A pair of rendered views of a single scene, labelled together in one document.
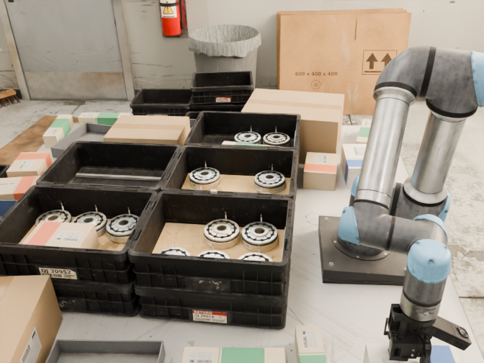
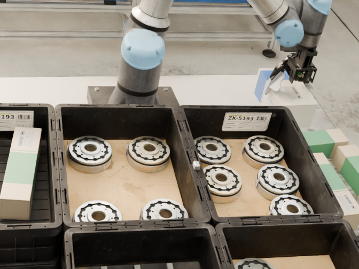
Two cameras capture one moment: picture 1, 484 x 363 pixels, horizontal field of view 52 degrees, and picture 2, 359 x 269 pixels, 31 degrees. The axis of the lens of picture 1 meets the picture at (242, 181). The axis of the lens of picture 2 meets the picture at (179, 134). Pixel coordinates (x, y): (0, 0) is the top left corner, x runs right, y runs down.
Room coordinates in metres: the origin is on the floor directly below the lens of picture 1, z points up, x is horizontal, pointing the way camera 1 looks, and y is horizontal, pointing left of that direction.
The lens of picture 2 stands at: (1.77, 1.04, 1.87)
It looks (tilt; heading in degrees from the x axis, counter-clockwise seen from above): 38 degrees down; 243
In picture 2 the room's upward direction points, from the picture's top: 11 degrees clockwise
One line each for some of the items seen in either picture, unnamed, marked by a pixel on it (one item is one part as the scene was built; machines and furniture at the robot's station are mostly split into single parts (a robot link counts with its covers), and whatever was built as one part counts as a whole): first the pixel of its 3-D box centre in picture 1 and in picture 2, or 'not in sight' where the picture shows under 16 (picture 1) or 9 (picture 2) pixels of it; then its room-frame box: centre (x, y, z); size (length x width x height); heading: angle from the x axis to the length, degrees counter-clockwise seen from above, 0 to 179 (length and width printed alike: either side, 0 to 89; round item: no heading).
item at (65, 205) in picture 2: (232, 171); (126, 161); (1.38, 0.03, 0.92); 0.40 x 0.30 x 0.02; 81
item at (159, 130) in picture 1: (150, 144); not in sight; (1.87, 0.38, 0.78); 0.30 x 0.22 x 0.16; 82
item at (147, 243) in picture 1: (217, 243); (249, 176); (1.08, 0.07, 0.87); 0.40 x 0.30 x 0.11; 81
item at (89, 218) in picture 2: (204, 173); (98, 216); (1.46, 0.13, 0.86); 0.05 x 0.05 x 0.01
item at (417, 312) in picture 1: (420, 302); (308, 36); (0.72, -0.35, 0.98); 0.08 x 0.08 x 0.05
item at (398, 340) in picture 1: (410, 330); (301, 60); (0.72, -0.34, 0.90); 0.09 x 0.08 x 0.12; 86
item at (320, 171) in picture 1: (320, 171); not in sight; (1.67, -0.31, 0.74); 0.16 x 0.12 x 0.07; 168
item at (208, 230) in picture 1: (221, 230); (220, 179); (1.15, 0.06, 0.86); 0.10 x 0.10 x 0.01
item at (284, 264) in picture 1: (216, 227); (254, 160); (1.08, 0.07, 0.92); 0.40 x 0.30 x 0.02; 81
